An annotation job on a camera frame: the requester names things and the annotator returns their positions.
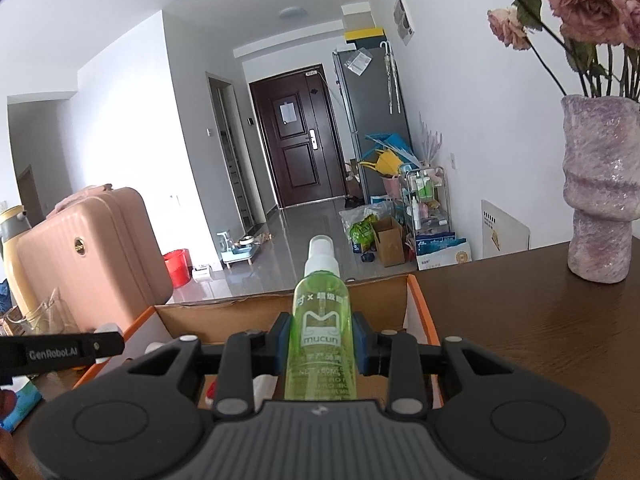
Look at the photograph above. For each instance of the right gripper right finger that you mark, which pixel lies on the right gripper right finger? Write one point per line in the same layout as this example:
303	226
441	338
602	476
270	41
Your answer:
481	409

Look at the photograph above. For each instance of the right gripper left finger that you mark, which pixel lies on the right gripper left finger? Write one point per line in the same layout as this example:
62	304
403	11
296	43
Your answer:
145	412

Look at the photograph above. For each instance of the green spray bottle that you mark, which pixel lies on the green spray bottle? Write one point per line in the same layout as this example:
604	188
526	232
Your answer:
321	357

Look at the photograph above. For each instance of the person's left hand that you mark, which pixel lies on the person's left hand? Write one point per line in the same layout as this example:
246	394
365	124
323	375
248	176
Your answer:
7	402

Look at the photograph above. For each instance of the blue tissue pack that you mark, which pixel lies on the blue tissue pack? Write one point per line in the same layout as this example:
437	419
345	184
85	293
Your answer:
27	397

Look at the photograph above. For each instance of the clear glass cup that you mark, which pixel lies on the clear glass cup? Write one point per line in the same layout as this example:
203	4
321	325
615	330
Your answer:
52	317

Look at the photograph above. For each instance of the red white lint brush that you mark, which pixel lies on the red white lint brush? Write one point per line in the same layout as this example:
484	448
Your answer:
210	393

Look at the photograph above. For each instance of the yellow thermos jug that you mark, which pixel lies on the yellow thermos jug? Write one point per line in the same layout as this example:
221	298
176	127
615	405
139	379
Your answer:
14	225

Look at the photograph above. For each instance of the pink hard-shell suitcase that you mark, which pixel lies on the pink hard-shell suitcase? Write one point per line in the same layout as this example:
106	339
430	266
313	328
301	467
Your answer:
97	250

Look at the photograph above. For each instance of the red cardboard box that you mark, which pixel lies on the red cardboard box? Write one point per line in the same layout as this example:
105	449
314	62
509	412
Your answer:
394	303

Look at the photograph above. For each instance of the red bucket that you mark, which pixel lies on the red bucket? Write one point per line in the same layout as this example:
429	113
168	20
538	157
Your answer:
179	267

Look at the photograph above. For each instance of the blue white paper box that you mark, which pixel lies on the blue white paper box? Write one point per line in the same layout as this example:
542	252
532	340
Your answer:
442	249

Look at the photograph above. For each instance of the white leaning board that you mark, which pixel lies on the white leaning board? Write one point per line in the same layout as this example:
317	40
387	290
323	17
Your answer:
502	234

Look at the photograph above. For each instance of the small brown cardboard box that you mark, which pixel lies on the small brown cardboard box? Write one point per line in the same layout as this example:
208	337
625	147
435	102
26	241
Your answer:
389	242

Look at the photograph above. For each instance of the green plastic bag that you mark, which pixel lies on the green plastic bag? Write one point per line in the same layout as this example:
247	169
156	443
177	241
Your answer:
361	234

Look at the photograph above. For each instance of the metal storage trolley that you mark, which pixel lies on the metal storage trolley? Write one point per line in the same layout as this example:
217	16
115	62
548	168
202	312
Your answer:
425	199

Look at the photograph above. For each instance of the purple textured vase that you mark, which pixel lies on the purple textured vase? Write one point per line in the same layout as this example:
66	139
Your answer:
601	184

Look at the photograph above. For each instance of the dark brown entrance door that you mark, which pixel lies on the dark brown entrance door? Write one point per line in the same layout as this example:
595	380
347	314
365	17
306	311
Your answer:
302	142

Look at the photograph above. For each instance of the grey refrigerator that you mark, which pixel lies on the grey refrigerator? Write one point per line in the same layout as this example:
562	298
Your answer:
368	79

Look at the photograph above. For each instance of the dried pink roses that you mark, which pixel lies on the dried pink roses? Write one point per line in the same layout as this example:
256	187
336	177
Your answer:
599	38

